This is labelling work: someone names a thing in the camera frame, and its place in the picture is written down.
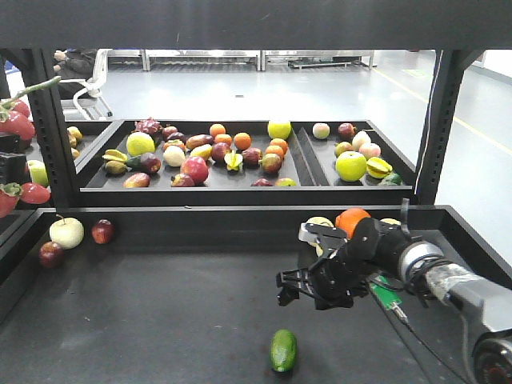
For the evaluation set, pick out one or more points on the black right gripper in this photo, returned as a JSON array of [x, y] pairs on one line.
[[334, 281]]

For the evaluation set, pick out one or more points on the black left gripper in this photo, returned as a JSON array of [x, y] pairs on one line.
[[13, 161]]

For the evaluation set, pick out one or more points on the cherry tomato bunch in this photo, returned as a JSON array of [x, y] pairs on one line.
[[15, 186]]

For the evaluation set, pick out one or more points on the green avocado front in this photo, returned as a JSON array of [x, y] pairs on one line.
[[283, 351]]

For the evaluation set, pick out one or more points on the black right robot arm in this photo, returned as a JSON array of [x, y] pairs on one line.
[[352, 253]]

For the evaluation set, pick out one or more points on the orange fruit front tray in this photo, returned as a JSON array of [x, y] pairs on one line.
[[348, 220]]

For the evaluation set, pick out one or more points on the black fruit display stand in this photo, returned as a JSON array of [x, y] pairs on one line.
[[186, 291]]

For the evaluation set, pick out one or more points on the pale yellow pear left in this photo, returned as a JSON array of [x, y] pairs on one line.
[[322, 221]]

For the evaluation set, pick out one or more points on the pale yellow pear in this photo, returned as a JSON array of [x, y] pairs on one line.
[[322, 221], [391, 221]]

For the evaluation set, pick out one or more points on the pale apple left corner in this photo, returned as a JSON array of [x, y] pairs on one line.
[[68, 232]]

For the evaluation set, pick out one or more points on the dark red apple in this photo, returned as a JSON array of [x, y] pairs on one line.
[[51, 255]]

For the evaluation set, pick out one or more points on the green circuit board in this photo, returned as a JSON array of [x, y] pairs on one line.
[[385, 293]]

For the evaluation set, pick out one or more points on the small red apple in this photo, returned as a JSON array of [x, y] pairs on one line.
[[103, 231]]

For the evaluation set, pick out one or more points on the white chair background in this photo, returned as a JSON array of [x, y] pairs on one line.
[[88, 101]]

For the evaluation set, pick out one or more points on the pale yellow pear right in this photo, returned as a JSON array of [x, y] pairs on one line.
[[391, 221]]

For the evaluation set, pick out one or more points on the yellow green pomelo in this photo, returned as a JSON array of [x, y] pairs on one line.
[[139, 143]]

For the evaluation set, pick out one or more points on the large green apple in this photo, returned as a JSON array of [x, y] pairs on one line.
[[351, 166]]

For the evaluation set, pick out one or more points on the yellow starfruit right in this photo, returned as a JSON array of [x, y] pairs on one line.
[[378, 168]]

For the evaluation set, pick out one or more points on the red apple rear tray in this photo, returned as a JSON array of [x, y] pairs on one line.
[[196, 168]]

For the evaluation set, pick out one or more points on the yellow green citrus back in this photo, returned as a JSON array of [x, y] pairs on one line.
[[279, 129]]

